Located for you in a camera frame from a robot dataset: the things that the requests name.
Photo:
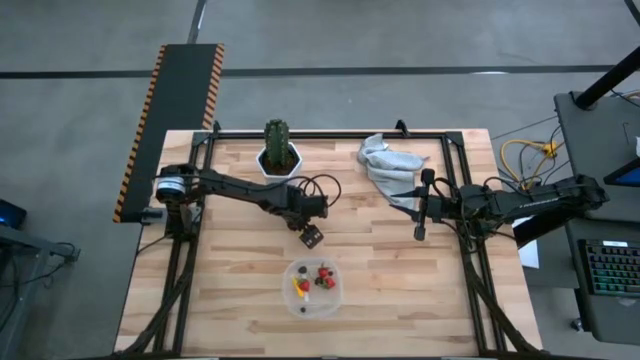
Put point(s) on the laptop with blue screen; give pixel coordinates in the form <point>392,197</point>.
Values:
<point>627,176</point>

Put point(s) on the gray metal stand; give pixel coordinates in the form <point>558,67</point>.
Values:
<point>30,240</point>

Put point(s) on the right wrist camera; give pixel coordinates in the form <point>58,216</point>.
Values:
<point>441,207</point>

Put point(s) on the clear plastic tupperware container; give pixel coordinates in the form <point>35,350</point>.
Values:
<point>325,306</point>

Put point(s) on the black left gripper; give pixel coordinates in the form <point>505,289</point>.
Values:
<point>307,207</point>

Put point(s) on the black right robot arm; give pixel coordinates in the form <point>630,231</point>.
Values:
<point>540,200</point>

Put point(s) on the red strawberry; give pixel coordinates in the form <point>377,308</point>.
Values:
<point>329,283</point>
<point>324,272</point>
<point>304,286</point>

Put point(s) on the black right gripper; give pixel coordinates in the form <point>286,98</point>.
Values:
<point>425,210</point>

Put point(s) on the gray cloth towel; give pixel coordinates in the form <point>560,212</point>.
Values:
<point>390,165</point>

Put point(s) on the dark device with blue light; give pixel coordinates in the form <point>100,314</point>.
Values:
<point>10,215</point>

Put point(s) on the black pole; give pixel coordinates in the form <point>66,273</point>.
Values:
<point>607,77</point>

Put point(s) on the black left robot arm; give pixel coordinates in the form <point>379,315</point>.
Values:
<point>240,187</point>

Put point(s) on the green cucumber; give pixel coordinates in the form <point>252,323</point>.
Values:
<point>277,142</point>

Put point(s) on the dark gray desk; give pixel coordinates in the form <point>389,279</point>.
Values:
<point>610,320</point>

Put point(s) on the white paper sheet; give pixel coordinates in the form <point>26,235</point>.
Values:
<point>529,255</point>

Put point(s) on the backlit computer keyboard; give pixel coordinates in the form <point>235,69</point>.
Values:
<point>612,267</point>

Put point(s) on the black mat with striped edges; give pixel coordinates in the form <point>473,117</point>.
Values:
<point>182,85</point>

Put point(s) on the black frame clamp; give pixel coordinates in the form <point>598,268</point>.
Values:
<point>401,128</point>
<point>216,128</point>

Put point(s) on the black aluminium rig frame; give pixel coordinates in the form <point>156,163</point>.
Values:
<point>325,135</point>

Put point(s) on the yellow chili pepper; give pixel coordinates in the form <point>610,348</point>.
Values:
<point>297,289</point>

